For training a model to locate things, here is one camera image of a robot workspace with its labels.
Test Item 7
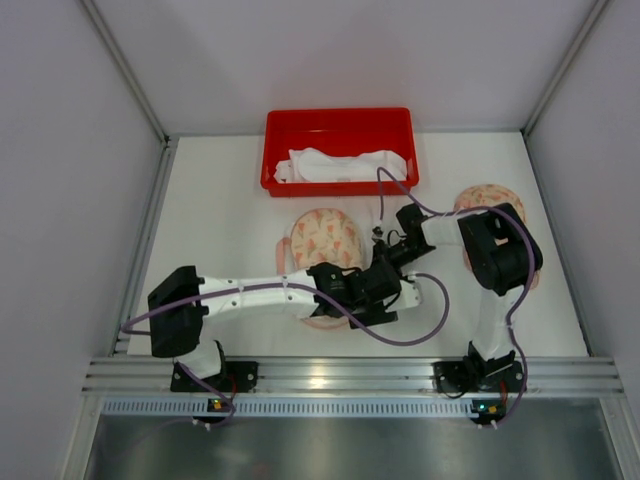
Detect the pink floral laundry bag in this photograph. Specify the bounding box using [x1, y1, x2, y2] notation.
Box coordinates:
[274, 207, 366, 331]
[454, 184, 543, 296]

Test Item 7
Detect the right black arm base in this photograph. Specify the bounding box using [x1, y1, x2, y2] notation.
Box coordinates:
[434, 357, 524, 398]

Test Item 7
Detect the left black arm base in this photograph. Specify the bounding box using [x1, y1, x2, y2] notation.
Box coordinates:
[169, 360, 259, 393]

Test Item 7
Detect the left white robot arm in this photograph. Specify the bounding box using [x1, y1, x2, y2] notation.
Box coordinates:
[147, 262, 406, 379]

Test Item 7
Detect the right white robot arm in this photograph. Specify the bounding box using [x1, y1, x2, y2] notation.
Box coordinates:
[373, 203, 543, 384]

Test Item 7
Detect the red plastic bin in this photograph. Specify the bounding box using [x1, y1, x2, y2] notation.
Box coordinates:
[260, 107, 420, 198]

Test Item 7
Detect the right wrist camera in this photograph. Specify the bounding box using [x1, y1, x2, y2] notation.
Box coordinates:
[371, 219, 389, 244]

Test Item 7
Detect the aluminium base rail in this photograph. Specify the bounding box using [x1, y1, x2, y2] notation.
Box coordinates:
[81, 356, 624, 419]

